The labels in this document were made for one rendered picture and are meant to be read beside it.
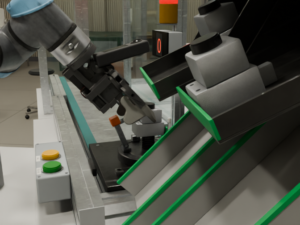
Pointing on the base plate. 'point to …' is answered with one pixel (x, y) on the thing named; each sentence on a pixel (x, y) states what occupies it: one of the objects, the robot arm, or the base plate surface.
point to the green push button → (52, 166)
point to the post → (182, 4)
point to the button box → (60, 176)
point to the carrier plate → (108, 163)
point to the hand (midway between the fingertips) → (150, 112)
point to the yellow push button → (50, 154)
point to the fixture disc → (123, 156)
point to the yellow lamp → (168, 13)
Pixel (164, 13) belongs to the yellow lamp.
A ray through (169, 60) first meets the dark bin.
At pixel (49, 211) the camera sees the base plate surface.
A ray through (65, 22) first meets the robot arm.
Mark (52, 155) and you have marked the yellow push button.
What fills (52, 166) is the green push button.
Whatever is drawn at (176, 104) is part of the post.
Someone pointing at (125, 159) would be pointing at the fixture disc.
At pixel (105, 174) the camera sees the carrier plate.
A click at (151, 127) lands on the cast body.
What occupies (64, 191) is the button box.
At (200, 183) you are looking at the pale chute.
